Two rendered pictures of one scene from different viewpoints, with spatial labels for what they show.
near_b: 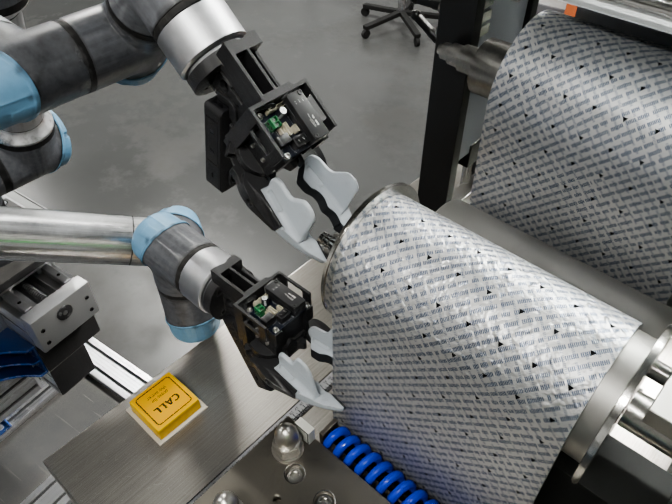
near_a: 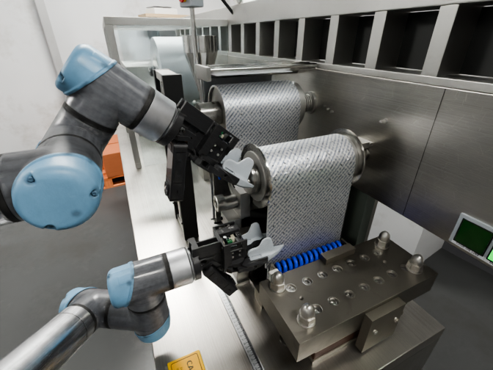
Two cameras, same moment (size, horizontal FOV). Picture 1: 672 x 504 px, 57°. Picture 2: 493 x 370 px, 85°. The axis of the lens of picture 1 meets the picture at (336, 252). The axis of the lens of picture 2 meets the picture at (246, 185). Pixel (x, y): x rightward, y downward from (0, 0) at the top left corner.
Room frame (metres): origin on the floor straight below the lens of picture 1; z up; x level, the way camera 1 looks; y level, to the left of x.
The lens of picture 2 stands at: (0.25, 0.47, 1.53)
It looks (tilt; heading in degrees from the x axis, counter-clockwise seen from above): 29 degrees down; 293
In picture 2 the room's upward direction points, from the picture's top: straight up
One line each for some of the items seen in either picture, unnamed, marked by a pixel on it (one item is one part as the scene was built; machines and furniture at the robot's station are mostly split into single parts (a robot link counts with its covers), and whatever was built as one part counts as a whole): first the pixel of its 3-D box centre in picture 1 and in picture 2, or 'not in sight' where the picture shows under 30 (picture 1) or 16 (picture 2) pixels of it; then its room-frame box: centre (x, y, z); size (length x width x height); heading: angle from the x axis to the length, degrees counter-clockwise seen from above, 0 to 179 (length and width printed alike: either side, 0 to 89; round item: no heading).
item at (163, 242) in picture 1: (177, 253); (141, 280); (0.58, 0.21, 1.11); 0.11 x 0.08 x 0.09; 48
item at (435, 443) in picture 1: (421, 438); (307, 225); (0.31, -0.09, 1.11); 0.23 x 0.01 x 0.18; 48
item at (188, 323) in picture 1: (188, 294); (142, 312); (0.59, 0.21, 1.01); 0.11 x 0.08 x 0.11; 16
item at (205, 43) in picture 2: not in sight; (199, 43); (0.90, -0.60, 1.50); 0.14 x 0.14 x 0.06
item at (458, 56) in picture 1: (460, 56); not in sight; (0.68, -0.15, 1.34); 0.06 x 0.03 x 0.03; 48
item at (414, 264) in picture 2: not in sight; (417, 261); (0.05, -0.13, 1.05); 0.04 x 0.04 x 0.04
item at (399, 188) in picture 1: (373, 251); (254, 175); (0.44, -0.04, 1.25); 0.15 x 0.01 x 0.15; 138
